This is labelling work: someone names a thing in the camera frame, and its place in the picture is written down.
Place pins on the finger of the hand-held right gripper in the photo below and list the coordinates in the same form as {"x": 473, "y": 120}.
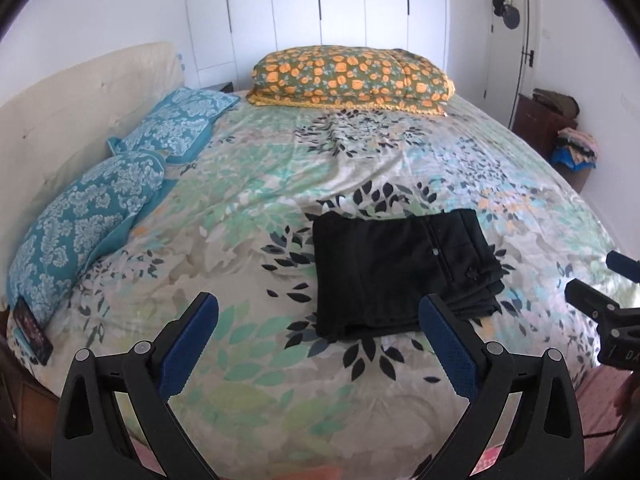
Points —
{"x": 590, "y": 299}
{"x": 624, "y": 264}

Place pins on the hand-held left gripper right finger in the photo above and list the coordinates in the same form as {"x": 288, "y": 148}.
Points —
{"x": 447, "y": 347}

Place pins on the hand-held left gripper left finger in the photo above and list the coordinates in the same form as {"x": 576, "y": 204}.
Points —
{"x": 187, "y": 347}

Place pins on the black pants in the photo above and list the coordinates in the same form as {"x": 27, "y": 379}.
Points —
{"x": 395, "y": 272}

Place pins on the person's right hand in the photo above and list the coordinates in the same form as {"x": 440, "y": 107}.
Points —
{"x": 629, "y": 392}

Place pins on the floral leaf bed sheet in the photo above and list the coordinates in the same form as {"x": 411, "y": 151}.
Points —
{"x": 250, "y": 240}

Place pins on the pile of folded clothes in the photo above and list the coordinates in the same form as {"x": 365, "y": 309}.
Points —
{"x": 577, "y": 147}

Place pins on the dark smartphone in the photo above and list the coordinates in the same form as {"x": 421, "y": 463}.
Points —
{"x": 31, "y": 331}

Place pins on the teal damask pillow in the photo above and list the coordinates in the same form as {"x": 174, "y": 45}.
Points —
{"x": 170, "y": 122}
{"x": 75, "y": 230}

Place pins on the brown wooden cabinet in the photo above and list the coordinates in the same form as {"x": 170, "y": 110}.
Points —
{"x": 542, "y": 120}

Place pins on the olive bag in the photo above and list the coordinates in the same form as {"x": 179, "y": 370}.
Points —
{"x": 555, "y": 101}

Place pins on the white door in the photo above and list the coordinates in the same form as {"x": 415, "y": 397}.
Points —
{"x": 507, "y": 60}

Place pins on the cream padded headboard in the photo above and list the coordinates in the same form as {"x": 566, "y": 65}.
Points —
{"x": 65, "y": 110}

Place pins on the black hat on door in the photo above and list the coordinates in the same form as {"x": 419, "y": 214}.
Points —
{"x": 507, "y": 9}

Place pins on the orange floral folded quilt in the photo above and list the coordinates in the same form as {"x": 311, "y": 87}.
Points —
{"x": 350, "y": 75}

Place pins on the white wardrobe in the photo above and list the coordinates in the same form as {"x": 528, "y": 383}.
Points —
{"x": 320, "y": 5}

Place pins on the brown wooden bed frame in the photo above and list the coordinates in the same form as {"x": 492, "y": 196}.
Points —
{"x": 22, "y": 400}

